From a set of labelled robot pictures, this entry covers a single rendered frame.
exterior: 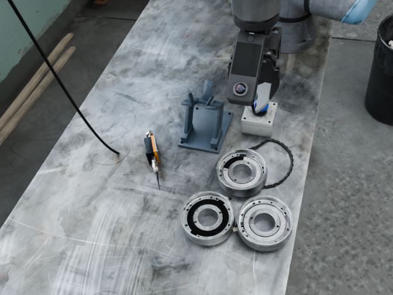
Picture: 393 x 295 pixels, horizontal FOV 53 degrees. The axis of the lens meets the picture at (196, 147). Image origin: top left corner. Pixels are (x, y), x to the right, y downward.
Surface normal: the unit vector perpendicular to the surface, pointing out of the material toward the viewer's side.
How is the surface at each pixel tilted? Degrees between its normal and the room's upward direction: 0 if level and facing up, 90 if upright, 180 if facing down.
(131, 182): 0
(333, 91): 0
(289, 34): 72
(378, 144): 0
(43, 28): 90
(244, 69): 31
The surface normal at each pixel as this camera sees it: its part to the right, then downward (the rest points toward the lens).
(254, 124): -0.30, 0.77
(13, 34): 0.95, 0.17
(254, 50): -0.20, -0.13
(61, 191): -0.11, -0.62
